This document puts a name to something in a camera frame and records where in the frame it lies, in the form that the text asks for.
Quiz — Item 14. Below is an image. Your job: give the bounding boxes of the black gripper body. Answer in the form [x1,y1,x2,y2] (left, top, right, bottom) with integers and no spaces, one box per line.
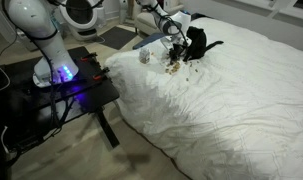
[169,44,184,64]

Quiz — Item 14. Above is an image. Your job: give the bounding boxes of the white round appliance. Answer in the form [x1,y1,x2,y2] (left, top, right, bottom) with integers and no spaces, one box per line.
[59,0,98,41]

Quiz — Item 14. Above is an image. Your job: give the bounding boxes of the black robot table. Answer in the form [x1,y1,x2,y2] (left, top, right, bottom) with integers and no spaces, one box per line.
[3,47,119,149]

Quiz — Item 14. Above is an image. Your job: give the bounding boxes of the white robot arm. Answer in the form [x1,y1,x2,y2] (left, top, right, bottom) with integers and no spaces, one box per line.
[2,0,191,88]

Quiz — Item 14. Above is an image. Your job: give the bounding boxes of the orange handled clamp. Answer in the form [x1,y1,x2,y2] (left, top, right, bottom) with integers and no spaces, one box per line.
[80,52,98,61]

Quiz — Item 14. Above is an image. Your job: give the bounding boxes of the black cable bundle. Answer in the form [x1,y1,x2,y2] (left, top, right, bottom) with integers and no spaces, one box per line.
[0,6,72,134]

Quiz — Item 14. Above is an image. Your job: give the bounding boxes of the black clamp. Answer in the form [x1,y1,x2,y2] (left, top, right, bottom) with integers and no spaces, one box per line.
[93,67,110,81]

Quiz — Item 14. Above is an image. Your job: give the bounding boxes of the white quilted duvet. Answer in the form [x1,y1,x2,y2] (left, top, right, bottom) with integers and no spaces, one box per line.
[105,18,303,180]

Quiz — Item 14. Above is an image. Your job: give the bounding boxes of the black cat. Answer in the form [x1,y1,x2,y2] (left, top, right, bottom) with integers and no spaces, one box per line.
[183,26,223,62]

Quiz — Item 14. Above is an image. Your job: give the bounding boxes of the dark floor mat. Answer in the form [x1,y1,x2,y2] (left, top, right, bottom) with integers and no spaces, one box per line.
[101,26,136,50]

